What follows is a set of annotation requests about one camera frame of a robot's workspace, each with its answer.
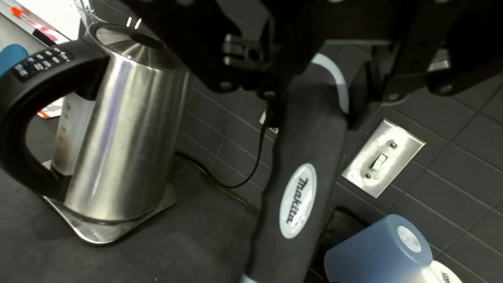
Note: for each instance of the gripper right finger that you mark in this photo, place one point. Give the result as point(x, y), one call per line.
point(467, 43)

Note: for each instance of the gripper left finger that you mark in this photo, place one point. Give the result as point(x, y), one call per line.
point(196, 35)

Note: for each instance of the stainless steel electric kettle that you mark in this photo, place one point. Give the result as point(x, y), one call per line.
point(125, 129)

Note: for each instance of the translucent blue plastic cup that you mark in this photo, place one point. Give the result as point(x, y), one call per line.
point(373, 251)

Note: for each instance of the white printed container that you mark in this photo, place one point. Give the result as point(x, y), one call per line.
point(444, 275)

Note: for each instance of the steel wall switch plate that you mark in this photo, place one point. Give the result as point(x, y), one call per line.
point(383, 157)

